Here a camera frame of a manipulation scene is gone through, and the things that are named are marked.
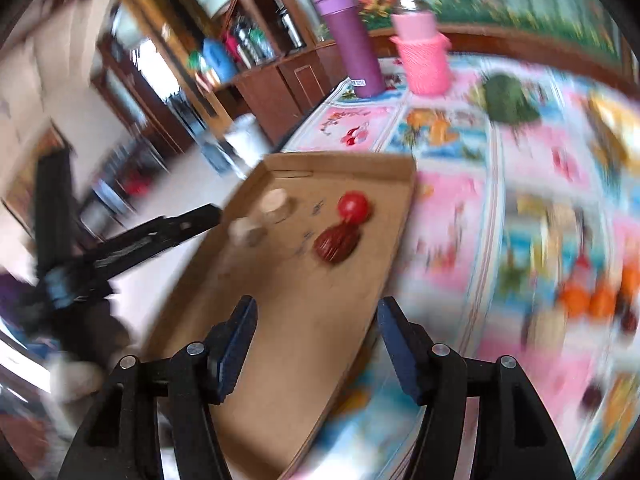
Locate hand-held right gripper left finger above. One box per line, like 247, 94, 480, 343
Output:
57, 295, 259, 480

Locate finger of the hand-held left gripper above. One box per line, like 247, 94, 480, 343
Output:
92, 203, 223, 273

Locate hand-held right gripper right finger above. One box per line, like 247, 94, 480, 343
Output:
376, 296, 576, 480

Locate brown cardboard tray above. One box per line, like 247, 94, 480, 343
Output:
142, 152, 418, 480

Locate small orange tangerine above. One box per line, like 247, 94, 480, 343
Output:
557, 282, 591, 318
590, 282, 618, 318
620, 265, 640, 301

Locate pale sugarcane piece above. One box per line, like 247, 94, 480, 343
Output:
229, 217, 266, 250
260, 188, 296, 223

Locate large red date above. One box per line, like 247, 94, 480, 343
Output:
313, 223, 360, 266

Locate white plastic bucket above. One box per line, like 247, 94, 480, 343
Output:
222, 114, 273, 171

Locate red cherry tomato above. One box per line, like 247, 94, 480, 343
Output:
337, 191, 372, 223

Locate fruit print tablecloth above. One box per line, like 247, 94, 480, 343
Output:
280, 55, 640, 480

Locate wooden cabinet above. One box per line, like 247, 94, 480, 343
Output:
95, 0, 346, 161

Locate steel thermos flask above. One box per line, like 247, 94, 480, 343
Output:
277, 7, 306, 50

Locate purple thermos bottle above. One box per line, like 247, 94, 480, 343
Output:
312, 0, 386, 100

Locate green artificial leaves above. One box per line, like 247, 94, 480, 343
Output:
482, 74, 543, 126

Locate pink knitted sleeve bottle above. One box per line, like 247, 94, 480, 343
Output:
389, 0, 453, 97

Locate yellow padded envelope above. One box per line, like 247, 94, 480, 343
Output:
587, 92, 640, 161

